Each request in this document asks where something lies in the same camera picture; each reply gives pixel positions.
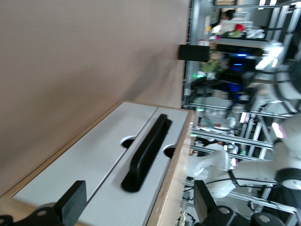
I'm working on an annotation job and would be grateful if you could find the light wooden drawer cabinet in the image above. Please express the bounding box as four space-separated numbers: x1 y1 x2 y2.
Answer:
0 100 196 226

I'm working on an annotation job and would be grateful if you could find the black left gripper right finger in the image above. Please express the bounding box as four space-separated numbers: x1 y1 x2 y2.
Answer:
194 180 238 226

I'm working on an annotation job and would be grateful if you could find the black metal drawer handle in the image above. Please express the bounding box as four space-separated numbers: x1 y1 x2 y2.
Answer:
120 113 174 193

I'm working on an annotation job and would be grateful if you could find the aluminium frame rack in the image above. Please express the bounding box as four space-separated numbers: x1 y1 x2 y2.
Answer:
181 0 301 226

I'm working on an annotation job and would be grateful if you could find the black rounded cylinder object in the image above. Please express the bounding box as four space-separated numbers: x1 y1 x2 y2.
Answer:
178 44 210 63

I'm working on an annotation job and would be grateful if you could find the plain white drawer front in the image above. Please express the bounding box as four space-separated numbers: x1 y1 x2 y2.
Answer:
13 103 158 212

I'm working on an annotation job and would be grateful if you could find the person with dark hair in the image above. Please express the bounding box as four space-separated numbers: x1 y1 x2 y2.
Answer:
220 8 236 23

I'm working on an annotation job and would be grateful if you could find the wooden drawer with handle mounts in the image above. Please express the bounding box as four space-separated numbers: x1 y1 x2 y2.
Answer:
77 107 190 226

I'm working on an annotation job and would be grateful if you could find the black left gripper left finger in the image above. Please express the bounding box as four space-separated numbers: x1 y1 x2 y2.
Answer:
0 180 87 226

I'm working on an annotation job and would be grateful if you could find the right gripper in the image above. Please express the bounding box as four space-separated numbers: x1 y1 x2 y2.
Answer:
216 44 264 58

